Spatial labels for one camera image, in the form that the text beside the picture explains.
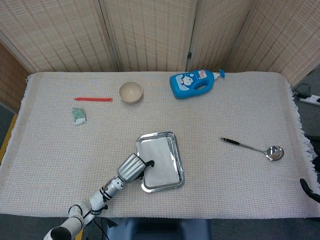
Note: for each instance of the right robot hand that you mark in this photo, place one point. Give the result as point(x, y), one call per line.
point(308, 190)

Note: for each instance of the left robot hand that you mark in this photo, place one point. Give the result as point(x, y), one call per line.
point(131, 168)

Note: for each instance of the white paper sheet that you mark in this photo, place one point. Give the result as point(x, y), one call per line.
point(160, 160)

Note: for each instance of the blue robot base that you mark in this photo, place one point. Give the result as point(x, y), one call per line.
point(160, 229)

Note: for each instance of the stainless steel tray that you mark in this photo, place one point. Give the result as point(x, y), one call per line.
point(178, 160)

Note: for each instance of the woven tablecloth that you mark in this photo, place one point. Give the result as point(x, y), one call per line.
point(75, 155)

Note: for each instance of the green tissue packet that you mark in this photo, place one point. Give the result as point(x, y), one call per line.
point(79, 116)

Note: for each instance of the beige bowl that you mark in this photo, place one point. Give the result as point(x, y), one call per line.
point(130, 92)

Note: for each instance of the red plastic stick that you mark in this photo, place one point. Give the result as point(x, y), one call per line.
point(93, 99)

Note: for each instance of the white power strip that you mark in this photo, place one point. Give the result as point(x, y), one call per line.
point(310, 99)

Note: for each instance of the blue detergent bottle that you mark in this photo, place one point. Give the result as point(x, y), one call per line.
point(186, 86)

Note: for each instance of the woven folding screen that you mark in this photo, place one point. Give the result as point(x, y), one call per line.
point(150, 35)

